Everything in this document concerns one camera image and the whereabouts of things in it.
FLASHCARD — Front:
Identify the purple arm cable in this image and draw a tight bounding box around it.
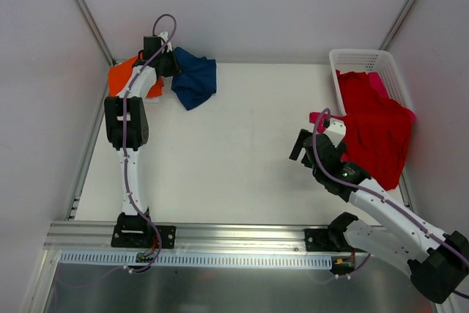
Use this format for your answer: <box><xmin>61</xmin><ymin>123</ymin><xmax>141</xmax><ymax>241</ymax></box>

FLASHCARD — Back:
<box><xmin>122</xmin><ymin>13</ymin><xmax>180</xmax><ymax>274</ymax></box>
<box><xmin>311</xmin><ymin>108</ymin><xmax>469</xmax><ymax>300</ymax></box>

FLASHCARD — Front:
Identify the red t-shirt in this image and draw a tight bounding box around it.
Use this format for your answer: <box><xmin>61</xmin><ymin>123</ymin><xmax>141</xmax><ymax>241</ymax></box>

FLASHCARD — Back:
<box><xmin>336</xmin><ymin>70</ymin><xmax>413</xmax><ymax>191</ymax></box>

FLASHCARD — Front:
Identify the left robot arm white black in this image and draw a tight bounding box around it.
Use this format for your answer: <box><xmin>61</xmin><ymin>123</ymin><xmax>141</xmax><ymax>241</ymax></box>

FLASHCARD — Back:
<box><xmin>104</xmin><ymin>32</ymin><xmax>180</xmax><ymax>251</ymax></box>

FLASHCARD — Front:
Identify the pink t-shirt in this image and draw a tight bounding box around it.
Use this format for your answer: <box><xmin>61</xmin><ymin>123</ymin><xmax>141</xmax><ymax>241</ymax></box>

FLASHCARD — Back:
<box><xmin>309</xmin><ymin>73</ymin><xmax>417</xmax><ymax>134</ymax></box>

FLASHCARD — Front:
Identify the aluminium frame post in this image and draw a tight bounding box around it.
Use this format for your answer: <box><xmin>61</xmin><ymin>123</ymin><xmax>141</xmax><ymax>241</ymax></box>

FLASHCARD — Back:
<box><xmin>73</xmin><ymin>0</ymin><xmax>117</xmax><ymax>66</ymax></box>
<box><xmin>378</xmin><ymin>0</ymin><xmax>418</xmax><ymax>51</ymax></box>

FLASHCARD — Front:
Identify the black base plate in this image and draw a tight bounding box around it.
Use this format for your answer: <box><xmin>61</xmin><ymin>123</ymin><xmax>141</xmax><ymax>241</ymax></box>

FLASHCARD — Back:
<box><xmin>303</xmin><ymin>228</ymin><xmax>338</xmax><ymax>252</ymax></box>
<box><xmin>111</xmin><ymin>223</ymin><xmax>176</xmax><ymax>249</ymax></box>

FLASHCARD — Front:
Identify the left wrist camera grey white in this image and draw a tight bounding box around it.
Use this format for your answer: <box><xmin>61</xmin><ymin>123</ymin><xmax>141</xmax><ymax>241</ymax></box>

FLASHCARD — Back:
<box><xmin>158</xmin><ymin>32</ymin><xmax>173</xmax><ymax>52</ymax></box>

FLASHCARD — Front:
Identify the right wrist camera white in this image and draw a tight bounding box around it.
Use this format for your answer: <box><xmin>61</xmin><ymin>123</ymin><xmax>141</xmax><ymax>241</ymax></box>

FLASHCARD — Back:
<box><xmin>322</xmin><ymin>118</ymin><xmax>347</xmax><ymax>146</ymax></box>

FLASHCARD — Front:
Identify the folded orange t-shirt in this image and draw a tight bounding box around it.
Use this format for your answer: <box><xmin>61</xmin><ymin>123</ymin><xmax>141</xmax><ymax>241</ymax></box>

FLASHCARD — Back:
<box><xmin>108</xmin><ymin>56</ymin><xmax>164</xmax><ymax>97</ymax></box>

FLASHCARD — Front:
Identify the white plastic basket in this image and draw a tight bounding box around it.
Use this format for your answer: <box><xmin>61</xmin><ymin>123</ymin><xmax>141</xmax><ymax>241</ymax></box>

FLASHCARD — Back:
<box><xmin>329</xmin><ymin>49</ymin><xmax>414</xmax><ymax>116</ymax></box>

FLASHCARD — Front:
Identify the aluminium mounting rail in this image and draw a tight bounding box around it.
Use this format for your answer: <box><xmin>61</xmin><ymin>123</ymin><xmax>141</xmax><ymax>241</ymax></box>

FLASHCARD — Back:
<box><xmin>43</xmin><ymin>221</ymin><xmax>327</xmax><ymax>254</ymax></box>

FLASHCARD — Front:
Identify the white slotted cable duct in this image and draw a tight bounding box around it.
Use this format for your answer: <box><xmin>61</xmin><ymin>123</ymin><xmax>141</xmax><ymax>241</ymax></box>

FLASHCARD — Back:
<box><xmin>59</xmin><ymin>251</ymin><xmax>333</xmax><ymax>270</ymax></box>

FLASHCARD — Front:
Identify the right aluminium frame post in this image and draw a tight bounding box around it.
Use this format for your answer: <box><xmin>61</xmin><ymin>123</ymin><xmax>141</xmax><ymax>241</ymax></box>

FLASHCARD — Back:
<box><xmin>378</xmin><ymin>0</ymin><xmax>418</xmax><ymax>51</ymax></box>

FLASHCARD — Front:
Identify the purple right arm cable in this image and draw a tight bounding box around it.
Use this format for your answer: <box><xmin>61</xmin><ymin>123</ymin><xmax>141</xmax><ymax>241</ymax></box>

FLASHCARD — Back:
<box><xmin>311</xmin><ymin>108</ymin><xmax>469</xmax><ymax>300</ymax></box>

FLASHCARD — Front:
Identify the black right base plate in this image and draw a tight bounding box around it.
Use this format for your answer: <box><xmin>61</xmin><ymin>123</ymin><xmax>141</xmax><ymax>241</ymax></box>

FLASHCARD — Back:
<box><xmin>303</xmin><ymin>228</ymin><xmax>338</xmax><ymax>252</ymax></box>

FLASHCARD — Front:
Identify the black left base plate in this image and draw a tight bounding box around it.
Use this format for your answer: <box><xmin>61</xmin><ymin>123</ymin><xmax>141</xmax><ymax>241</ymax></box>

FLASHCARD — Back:
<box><xmin>111</xmin><ymin>223</ymin><xmax>176</xmax><ymax>249</ymax></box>

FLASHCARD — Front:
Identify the left aluminium frame post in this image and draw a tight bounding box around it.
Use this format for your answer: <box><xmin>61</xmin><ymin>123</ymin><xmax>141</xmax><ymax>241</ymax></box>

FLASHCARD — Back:
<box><xmin>73</xmin><ymin>0</ymin><xmax>117</xmax><ymax>66</ymax></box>

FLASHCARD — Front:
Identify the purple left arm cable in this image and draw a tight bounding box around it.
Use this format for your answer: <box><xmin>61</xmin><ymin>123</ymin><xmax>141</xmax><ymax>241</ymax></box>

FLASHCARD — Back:
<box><xmin>122</xmin><ymin>13</ymin><xmax>180</xmax><ymax>274</ymax></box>

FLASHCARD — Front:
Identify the navy blue printed t-shirt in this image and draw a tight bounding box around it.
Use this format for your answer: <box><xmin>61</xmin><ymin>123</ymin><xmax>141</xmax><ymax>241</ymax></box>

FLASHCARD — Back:
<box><xmin>171</xmin><ymin>47</ymin><xmax>217</xmax><ymax>111</ymax></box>

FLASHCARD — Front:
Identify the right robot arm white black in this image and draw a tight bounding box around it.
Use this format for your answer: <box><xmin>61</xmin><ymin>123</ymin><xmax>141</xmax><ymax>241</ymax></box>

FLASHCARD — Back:
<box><xmin>289</xmin><ymin>129</ymin><xmax>468</xmax><ymax>304</ymax></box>

